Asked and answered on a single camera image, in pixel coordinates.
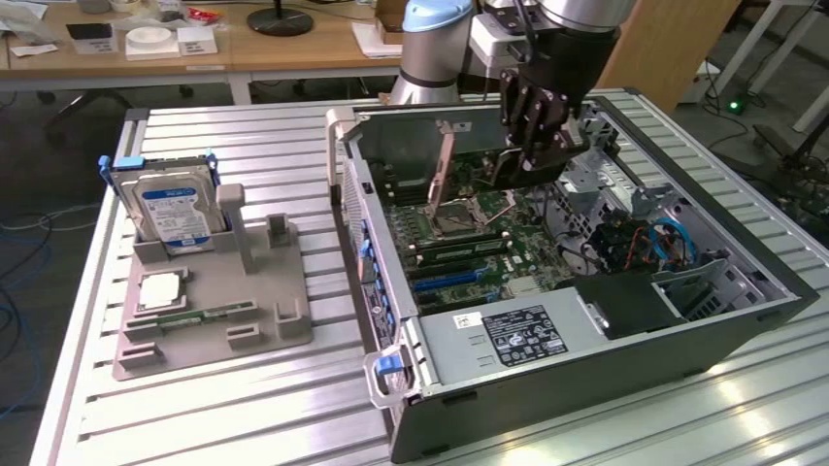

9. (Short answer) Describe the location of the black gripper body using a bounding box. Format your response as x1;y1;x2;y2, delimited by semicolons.
515;18;622;104

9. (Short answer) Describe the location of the graphics card with metal bracket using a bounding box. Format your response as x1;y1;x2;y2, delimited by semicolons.
425;118;569;208

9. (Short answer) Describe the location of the metal disk bay cage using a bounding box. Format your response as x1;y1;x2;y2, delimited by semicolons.
549;104;649;219

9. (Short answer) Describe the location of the wooden cabinet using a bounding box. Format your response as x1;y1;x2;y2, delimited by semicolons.
592;0;744;113

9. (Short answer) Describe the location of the metal socket cover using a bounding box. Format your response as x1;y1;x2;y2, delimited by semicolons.
471;186;519;215

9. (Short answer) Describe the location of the green motherboard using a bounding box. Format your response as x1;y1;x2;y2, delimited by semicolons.
381;154;578;315

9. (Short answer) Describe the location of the CPU socket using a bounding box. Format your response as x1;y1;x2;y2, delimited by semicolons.
419;201;487;242

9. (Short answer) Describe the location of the black RAM stick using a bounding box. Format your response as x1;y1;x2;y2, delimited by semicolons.
414;232;513;266

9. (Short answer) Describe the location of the brown cardboard box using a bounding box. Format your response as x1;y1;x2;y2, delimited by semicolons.
378;0;410;30

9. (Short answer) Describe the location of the white paper stack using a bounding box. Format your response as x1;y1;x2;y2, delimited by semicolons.
353;21;407;59

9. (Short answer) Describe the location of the black floor stand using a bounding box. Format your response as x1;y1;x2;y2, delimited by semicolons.
750;123;829;195

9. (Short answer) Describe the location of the blue expansion slot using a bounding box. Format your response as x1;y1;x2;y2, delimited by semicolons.
411;269;485;292

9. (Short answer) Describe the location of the grey sheet metal disk bay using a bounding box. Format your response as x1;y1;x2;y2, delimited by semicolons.
650;256;776;324

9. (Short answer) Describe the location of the wooden desk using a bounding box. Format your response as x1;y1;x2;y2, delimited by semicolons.
0;0;234;93
231;0;585;106

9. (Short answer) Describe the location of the black round lamp base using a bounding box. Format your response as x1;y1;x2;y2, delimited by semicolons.
246;0;317;38

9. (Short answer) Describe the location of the grey power supply unit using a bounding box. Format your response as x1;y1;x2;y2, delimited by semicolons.
417;285;614;384

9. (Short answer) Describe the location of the open black PC case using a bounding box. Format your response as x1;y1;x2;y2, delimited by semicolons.
326;94;822;465

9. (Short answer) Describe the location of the small white labelled box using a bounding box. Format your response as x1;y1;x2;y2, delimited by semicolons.
178;26;216;57

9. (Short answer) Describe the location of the white box with round dish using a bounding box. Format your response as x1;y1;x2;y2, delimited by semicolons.
123;26;180;62

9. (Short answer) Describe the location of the green RAM stick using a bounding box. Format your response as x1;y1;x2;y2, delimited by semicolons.
128;304;255;330

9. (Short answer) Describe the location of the silver CPU chip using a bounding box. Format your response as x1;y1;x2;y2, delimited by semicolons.
138;274;186;307

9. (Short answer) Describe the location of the grey parts rack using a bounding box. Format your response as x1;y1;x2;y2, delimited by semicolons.
110;182;315;383

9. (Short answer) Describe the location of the white box with black lid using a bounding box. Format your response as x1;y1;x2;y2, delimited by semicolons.
66;22;120;54

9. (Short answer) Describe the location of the black office chair base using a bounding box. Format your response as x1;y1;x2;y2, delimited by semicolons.
38;89;138;145

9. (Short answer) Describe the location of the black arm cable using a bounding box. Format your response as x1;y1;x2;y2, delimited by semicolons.
510;0;543;67

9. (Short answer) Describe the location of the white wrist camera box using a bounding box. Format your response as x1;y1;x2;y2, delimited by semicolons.
469;12;539;77

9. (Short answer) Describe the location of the blue wire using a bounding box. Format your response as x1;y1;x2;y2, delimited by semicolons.
646;220;698;266

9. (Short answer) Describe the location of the white table frame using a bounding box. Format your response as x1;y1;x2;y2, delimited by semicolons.
705;0;829;132

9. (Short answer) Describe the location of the hard disk with blue bracket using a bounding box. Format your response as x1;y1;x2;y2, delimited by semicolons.
96;150;230;256

